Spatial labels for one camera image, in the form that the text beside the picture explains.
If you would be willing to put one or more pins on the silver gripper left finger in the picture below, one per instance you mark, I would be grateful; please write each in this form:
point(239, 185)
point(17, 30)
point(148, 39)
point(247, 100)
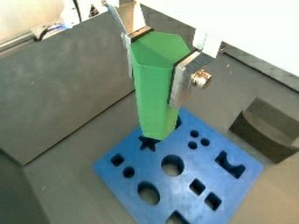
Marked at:
point(131, 22)

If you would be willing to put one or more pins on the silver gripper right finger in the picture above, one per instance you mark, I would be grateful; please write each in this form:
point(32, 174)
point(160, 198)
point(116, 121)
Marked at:
point(188, 70)

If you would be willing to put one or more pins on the green hexagonal prism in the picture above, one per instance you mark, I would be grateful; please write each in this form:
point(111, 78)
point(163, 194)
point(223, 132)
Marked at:
point(155, 53)

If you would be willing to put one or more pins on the dark grey foam block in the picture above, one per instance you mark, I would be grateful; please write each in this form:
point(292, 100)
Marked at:
point(268, 130)

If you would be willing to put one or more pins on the large grey box panel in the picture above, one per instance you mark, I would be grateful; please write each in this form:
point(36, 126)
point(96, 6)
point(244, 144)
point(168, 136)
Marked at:
point(56, 84)

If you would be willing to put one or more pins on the blue shape sorting board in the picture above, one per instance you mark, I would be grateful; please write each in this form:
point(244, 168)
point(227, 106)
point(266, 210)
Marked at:
point(192, 179)

